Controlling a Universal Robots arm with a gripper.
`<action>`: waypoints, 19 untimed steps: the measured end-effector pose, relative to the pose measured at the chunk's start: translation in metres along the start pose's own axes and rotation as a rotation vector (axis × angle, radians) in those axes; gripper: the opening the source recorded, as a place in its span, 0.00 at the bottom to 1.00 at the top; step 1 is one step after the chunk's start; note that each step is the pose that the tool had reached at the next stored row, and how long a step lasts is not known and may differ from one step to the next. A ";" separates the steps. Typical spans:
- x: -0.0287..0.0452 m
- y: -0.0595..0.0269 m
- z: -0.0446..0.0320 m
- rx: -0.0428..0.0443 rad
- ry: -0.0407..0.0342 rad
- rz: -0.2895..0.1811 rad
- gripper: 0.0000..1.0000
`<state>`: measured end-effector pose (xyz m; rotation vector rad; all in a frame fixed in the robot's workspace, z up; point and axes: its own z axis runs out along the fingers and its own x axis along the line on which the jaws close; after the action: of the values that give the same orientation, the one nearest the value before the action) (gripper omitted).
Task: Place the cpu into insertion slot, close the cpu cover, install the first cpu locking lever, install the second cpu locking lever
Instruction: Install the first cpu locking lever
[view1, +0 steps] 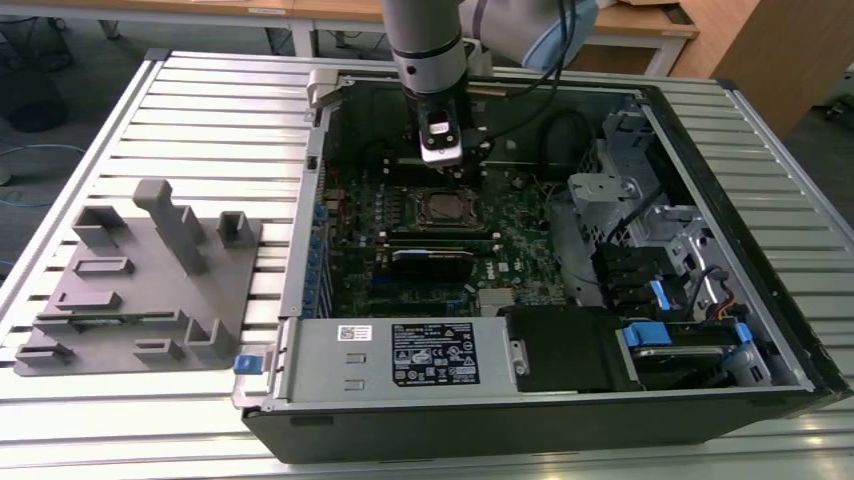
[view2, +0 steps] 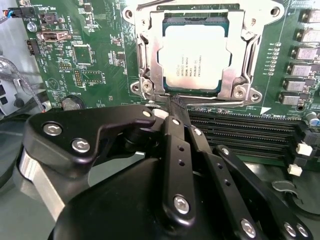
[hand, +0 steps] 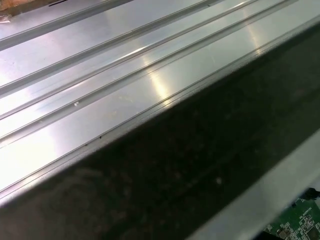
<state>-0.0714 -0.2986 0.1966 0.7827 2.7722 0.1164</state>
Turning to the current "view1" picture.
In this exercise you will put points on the silver CPU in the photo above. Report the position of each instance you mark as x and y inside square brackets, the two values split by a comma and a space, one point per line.
[447, 206]

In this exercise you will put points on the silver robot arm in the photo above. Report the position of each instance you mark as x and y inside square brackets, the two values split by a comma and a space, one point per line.
[427, 50]

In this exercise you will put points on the CPU socket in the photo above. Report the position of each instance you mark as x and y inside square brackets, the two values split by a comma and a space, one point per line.
[419, 226]

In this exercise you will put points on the silver metal drive cage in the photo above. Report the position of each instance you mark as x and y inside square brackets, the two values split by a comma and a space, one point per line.
[601, 187]

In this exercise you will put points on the green motherboard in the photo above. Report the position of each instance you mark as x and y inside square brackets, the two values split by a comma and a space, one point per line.
[527, 250]

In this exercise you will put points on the black graphics card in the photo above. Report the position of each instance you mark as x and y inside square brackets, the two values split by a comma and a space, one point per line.
[434, 267]

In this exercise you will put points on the silver chipset heatsink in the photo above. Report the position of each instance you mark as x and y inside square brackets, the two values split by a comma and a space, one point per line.
[497, 297]

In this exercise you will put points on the blue plastic pull tab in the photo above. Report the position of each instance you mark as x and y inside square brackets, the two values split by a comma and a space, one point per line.
[661, 297]

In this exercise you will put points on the black fan shroud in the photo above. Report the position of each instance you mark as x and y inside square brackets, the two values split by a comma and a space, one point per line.
[567, 350]

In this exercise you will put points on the hard disk in blue carrier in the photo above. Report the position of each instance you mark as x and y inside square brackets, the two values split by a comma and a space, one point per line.
[646, 335]

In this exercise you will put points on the silver power supply unit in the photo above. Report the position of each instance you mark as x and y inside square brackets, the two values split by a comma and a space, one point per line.
[321, 360]

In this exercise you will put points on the wooden cabinet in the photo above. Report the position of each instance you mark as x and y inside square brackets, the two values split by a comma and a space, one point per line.
[788, 50]

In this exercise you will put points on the blue case latch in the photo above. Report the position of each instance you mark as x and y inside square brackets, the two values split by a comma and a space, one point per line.
[249, 365]

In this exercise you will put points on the office chair wheel base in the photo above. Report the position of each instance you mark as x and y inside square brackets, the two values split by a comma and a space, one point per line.
[840, 109]

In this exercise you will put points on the black PC case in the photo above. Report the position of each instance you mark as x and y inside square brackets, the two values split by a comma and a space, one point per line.
[467, 430]

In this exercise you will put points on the grey parts rack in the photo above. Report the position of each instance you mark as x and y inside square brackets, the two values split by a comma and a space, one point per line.
[134, 300]

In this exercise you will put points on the green RAM stick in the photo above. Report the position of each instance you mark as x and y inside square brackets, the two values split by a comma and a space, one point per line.
[100, 320]

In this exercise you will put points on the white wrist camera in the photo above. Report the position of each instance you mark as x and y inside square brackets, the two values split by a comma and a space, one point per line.
[441, 150]

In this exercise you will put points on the black plastic drive bracket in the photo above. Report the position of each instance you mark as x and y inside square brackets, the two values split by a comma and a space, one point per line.
[621, 270]

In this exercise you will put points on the wooden desk white frame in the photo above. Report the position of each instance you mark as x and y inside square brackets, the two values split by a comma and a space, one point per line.
[167, 4]
[634, 25]

